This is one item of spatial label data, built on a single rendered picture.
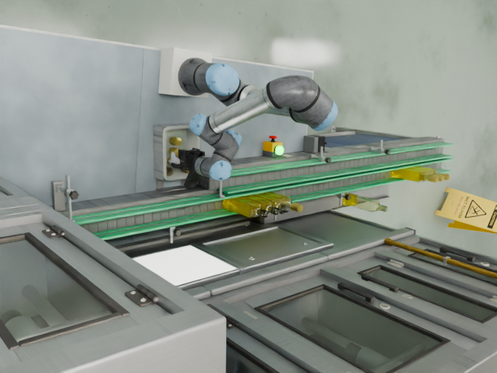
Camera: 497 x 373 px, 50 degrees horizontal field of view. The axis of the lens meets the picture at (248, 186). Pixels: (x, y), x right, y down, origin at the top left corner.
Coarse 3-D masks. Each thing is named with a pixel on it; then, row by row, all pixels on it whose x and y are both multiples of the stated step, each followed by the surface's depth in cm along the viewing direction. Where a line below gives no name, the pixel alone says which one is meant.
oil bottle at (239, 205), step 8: (224, 200) 232; (232, 200) 228; (240, 200) 226; (248, 200) 226; (232, 208) 228; (240, 208) 224; (248, 208) 219; (256, 208) 219; (248, 216) 220; (256, 216) 220
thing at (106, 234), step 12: (384, 180) 300; (396, 180) 301; (408, 180) 306; (312, 192) 267; (324, 192) 268; (336, 192) 268; (192, 216) 221; (204, 216) 221; (216, 216) 222; (120, 228) 203; (132, 228) 205; (144, 228) 204; (156, 228) 205
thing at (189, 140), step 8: (168, 128) 214; (176, 128) 217; (184, 128) 219; (168, 136) 223; (176, 136) 226; (184, 136) 228; (192, 136) 226; (168, 144) 224; (184, 144) 229; (192, 144) 227; (168, 152) 225; (168, 176) 221; (176, 176) 222; (184, 176) 224
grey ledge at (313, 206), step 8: (352, 192) 289; (360, 192) 294; (368, 192) 298; (376, 192) 303; (384, 192) 307; (312, 200) 270; (320, 200) 274; (328, 200) 278; (336, 200) 282; (304, 208) 268; (312, 208) 271; (320, 208) 275; (328, 208) 279; (336, 208) 281; (272, 216) 255; (280, 216) 258; (288, 216) 262; (296, 216) 265
